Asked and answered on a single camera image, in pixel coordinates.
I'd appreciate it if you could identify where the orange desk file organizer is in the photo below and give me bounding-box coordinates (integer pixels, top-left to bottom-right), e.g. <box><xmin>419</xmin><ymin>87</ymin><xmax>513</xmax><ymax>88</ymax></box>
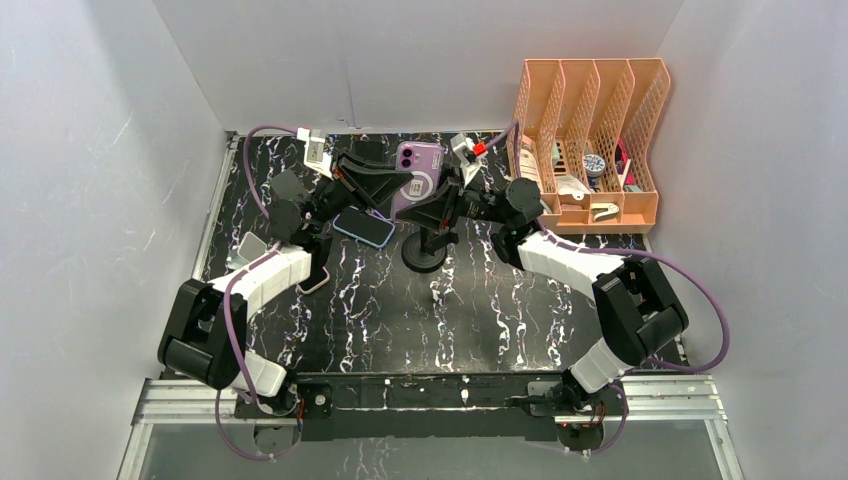
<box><xmin>508</xmin><ymin>58</ymin><xmax>671</xmax><ymax>234</ymax></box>

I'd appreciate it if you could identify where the white oval label pack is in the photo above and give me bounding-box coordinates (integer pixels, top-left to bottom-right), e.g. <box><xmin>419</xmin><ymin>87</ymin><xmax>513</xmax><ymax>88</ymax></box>
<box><xmin>519</xmin><ymin>145</ymin><xmax>543</xmax><ymax>191</ymax></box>

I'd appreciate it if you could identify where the round blue lid jar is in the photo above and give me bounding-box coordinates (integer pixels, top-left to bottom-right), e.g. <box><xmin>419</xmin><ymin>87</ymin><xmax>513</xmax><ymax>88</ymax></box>
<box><xmin>583</xmin><ymin>153</ymin><xmax>607</xmax><ymax>179</ymax></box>

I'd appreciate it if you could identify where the white flat card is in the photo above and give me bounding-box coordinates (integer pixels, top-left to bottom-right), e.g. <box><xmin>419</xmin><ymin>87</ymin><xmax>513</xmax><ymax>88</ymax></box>
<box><xmin>618</xmin><ymin>159</ymin><xmax>631</xmax><ymax>187</ymax></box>

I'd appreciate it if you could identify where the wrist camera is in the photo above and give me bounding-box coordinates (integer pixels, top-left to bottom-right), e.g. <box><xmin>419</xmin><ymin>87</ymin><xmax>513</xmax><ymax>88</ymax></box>
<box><xmin>296</xmin><ymin>127</ymin><xmax>332</xmax><ymax>178</ymax></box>
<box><xmin>451</xmin><ymin>133</ymin><xmax>488</xmax><ymax>187</ymax></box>

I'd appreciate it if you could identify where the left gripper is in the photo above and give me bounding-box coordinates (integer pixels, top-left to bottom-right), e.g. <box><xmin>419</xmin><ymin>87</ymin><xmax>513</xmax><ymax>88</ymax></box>
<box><xmin>306</xmin><ymin>150</ymin><xmax>413</xmax><ymax>234</ymax></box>

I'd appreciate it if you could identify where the white plastic packet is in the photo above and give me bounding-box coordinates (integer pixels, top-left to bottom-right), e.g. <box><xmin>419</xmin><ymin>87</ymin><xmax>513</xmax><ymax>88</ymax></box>
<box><xmin>555</xmin><ymin>173</ymin><xmax>592</xmax><ymax>201</ymax></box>

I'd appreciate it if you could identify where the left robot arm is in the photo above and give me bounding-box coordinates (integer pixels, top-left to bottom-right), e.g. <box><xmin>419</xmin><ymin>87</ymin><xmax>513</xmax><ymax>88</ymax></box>
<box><xmin>157</xmin><ymin>152</ymin><xmax>413</xmax><ymax>416</ymax></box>

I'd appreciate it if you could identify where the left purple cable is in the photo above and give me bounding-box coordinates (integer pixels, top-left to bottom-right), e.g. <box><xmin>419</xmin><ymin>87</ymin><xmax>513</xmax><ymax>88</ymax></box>
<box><xmin>213</xmin><ymin>124</ymin><xmax>306</xmax><ymax>462</ymax></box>

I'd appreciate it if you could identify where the black round base phone stand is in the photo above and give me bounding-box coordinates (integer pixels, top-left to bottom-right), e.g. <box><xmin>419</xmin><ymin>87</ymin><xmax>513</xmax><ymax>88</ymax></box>
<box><xmin>401</xmin><ymin>228</ymin><xmax>459</xmax><ymax>274</ymax></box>

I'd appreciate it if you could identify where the dark wooden phone stand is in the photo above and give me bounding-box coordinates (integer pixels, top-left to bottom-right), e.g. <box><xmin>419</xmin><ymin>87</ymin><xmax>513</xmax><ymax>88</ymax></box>
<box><xmin>270</xmin><ymin>170</ymin><xmax>310</xmax><ymax>205</ymax></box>

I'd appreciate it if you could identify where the purple back magsafe phone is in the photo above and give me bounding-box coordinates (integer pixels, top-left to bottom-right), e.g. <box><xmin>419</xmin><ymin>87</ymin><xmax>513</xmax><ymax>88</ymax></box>
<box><xmin>391</xmin><ymin>142</ymin><xmax>444</xmax><ymax>221</ymax></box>

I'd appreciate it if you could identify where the pink case phone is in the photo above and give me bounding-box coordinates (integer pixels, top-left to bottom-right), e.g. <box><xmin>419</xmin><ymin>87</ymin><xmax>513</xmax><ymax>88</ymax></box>
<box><xmin>296</xmin><ymin>267</ymin><xmax>330</xmax><ymax>295</ymax></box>

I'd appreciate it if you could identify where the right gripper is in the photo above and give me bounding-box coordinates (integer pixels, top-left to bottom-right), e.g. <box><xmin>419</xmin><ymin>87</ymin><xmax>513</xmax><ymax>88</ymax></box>
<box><xmin>395</xmin><ymin>164</ymin><xmax>510</xmax><ymax>234</ymax></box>

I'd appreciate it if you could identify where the blue case phone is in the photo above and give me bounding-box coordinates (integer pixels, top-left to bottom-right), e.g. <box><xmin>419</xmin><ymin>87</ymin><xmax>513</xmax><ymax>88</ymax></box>
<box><xmin>332</xmin><ymin>207</ymin><xmax>396</xmax><ymax>249</ymax></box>

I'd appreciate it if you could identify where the black folding phone stand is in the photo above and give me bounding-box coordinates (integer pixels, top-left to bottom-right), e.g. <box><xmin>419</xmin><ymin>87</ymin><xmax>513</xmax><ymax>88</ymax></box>
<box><xmin>353</xmin><ymin>140</ymin><xmax>386</xmax><ymax>164</ymax></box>

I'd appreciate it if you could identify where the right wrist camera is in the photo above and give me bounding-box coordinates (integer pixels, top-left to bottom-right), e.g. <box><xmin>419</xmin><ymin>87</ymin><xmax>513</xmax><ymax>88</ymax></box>
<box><xmin>451</xmin><ymin>133</ymin><xmax>488</xmax><ymax>187</ymax></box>

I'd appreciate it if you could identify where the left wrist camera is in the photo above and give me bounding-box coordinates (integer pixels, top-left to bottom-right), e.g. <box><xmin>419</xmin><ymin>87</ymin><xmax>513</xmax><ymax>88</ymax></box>
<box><xmin>296</xmin><ymin>127</ymin><xmax>332</xmax><ymax>178</ymax></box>

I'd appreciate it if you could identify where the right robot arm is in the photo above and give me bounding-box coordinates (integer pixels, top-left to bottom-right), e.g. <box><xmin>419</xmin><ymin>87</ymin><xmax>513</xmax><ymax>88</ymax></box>
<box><xmin>395</xmin><ymin>174</ymin><xmax>689</xmax><ymax>416</ymax></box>

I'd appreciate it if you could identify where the silver metal phone stand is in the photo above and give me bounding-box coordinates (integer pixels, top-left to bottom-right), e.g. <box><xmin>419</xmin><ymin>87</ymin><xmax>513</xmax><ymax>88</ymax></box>
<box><xmin>225</xmin><ymin>232</ymin><xmax>268</xmax><ymax>270</ymax></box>

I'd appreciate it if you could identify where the magenta notebook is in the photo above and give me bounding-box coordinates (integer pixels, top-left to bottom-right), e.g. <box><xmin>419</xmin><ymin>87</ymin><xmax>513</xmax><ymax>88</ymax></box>
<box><xmin>615</xmin><ymin>140</ymin><xmax>633</xmax><ymax>185</ymax></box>

